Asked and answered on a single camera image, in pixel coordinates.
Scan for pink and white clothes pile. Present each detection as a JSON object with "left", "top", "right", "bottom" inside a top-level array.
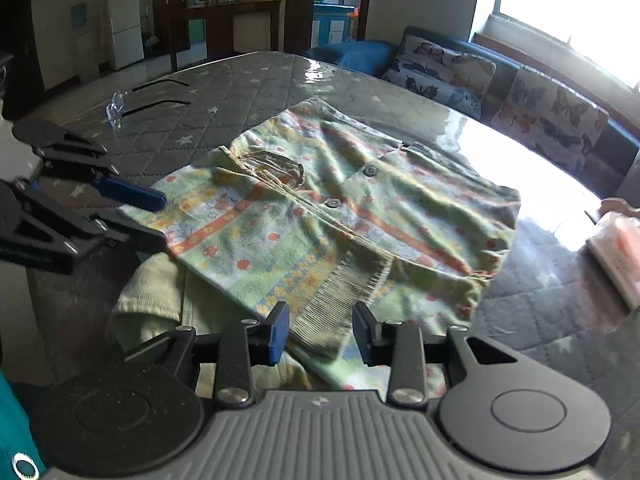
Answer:
[{"left": 584, "top": 197, "right": 640, "bottom": 312}]

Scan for dark wooden door frame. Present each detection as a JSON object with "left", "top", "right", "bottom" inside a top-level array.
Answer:
[{"left": 277, "top": 0, "right": 377, "bottom": 57}]

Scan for blue cabinet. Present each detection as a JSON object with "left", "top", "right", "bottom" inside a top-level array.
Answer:
[{"left": 312, "top": 2, "right": 359, "bottom": 52}]

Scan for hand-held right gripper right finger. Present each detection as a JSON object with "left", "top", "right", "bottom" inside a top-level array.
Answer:
[{"left": 351, "top": 301, "right": 518, "bottom": 408}]

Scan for window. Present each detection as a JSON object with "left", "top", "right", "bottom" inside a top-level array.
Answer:
[{"left": 492, "top": 0, "right": 640, "bottom": 92}]

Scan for person's teal clothing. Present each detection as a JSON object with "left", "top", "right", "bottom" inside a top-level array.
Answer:
[{"left": 0, "top": 369, "right": 49, "bottom": 480}]

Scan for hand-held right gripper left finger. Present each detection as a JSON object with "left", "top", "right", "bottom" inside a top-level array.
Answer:
[{"left": 122, "top": 301, "right": 291, "bottom": 408}]

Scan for green patterned shirt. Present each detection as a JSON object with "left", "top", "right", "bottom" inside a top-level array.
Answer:
[{"left": 110, "top": 96, "right": 522, "bottom": 393}]

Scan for dark wooden cabinet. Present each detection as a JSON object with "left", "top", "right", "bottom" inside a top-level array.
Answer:
[{"left": 151, "top": 0, "right": 284, "bottom": 74}]

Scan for eyeglasses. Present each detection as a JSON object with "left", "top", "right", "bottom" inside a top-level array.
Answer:
[{"left": 104, "top": 77, "right": 192, "bottom": 129}]

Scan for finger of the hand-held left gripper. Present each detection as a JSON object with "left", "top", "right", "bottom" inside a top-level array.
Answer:
[
  {"left": 0, "top": 179, "right": 167, "bottom": 257},
  {"left": 12, "top": 119, "right": 169, "bottom": 214}
]

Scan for white refrigerator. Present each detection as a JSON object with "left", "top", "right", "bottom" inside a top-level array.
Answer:
[{"left": 105, "top": 0, "right": 146, "bottom": 71}]

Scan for butterfly print cushion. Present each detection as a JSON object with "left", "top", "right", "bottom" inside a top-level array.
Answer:
[
  {"left": 491, "top": 66, "right": 610, "bottom": 177},
  {"left": 384, "top": 34, "right": 497, "bottom": 117}
]

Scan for blue sofa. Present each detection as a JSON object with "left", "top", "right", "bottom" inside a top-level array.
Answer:
[{"left": 304, "top": 25, "right": 640, "bottom": 203}]

